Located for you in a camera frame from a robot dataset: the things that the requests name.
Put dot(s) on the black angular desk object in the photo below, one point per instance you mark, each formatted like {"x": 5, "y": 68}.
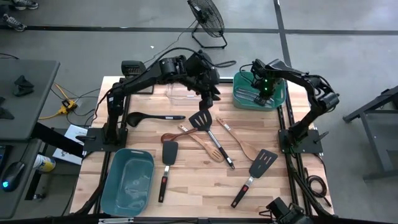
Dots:
{"x": 5, "y": 114}
{"x": 23, "y": 85}

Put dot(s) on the bamboo slotted spatula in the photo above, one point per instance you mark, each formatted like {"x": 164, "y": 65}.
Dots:
{"x": 214, "y": 154}

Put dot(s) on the black plastic ladle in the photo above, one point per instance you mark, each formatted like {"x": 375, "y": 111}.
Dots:
{"x": 135, "y": 119}

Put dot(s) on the yellow power strip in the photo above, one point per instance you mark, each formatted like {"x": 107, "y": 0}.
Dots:
{"x": 67, "y": 106}

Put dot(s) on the black metal stand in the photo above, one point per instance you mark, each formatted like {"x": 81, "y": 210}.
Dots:
{"x": 377, "y": 155}

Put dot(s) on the grey side desk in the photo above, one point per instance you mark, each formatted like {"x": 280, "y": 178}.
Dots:
{"x": 28, "y": 109}

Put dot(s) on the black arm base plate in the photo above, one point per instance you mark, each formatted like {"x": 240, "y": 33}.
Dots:
{"x": 311, "y": 146}
{"x": 96, "y": 144}

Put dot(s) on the white paper booklet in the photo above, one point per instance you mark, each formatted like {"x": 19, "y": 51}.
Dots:
{"x": 66, "y": 154}

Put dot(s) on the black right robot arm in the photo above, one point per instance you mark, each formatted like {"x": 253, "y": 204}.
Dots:
{"x": 311, "y": 81}

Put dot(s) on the teal plastic bin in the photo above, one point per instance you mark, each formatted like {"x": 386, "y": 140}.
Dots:
{"x": 127, "y": 186}

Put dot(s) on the clear plastic bin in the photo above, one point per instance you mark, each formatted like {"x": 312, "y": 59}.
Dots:
{"x": 180, "y": 96}

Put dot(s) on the black floor fan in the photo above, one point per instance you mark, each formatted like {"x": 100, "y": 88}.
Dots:
{"x": 208, "y": 15}

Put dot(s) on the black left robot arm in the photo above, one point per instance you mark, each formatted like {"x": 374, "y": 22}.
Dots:
{"x": 140, "y": 79}

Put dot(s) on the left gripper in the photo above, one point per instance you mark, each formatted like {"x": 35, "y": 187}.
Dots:
{"x": 208, "y": 85}

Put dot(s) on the green plastic bin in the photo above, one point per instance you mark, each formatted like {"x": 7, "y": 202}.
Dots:
{"x": 241, "y": 81}

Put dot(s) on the black aluminium frame rail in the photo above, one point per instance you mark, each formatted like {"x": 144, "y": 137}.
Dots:
{"x": 227, "y": 80}
{"x": 106, "y": 165}
{"x": 293, "y": 180}
{"x": 199, "y": 221}

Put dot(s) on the silver cutlery piece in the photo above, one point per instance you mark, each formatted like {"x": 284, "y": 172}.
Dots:
{"x": 272, "y": 101}

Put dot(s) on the white yellow spray can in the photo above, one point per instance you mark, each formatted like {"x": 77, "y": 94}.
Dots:
{"x": 45, "y": 163}

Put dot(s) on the dark brown wooden spoon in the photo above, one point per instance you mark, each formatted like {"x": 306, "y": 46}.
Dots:
{"x": 168, "y": 137}

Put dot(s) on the silver fork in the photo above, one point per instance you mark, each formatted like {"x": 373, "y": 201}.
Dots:
{"x": 248, "y": 102}

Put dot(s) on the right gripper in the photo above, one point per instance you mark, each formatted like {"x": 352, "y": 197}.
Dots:
{"x": 264, "y": 77}

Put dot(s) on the person's grey sneaker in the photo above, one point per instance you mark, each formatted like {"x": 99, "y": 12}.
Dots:
{"x": 26, "y": 3}
{"x": 14, "y": 22}

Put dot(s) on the light wooden spatula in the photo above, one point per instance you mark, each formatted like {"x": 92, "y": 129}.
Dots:
{"x": 248, "y": 151}

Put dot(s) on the black computer mouse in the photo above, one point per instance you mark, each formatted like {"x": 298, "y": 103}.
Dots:
{"x": 14, "y": 175}

